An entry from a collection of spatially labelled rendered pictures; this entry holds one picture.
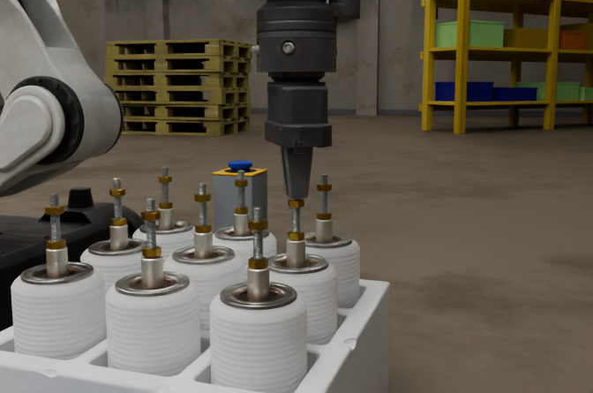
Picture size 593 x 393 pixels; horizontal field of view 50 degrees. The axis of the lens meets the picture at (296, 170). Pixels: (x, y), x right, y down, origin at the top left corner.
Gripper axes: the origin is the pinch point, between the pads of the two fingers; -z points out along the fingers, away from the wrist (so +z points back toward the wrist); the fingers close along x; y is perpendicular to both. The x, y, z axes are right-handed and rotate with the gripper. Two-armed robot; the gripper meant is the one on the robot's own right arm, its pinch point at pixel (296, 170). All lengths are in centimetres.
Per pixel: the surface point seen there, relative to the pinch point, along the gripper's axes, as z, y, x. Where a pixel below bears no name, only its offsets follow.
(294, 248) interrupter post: -8.8, 0.5, -1.0
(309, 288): -12.3, -0.2, -4.8
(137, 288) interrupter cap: -10.8, 18.0, -4.9
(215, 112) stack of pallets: -16, -56, 488
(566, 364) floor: -36, -50, 16
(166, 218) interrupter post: -9.3, 13.4, 21.6
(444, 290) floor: -36, -49, 55
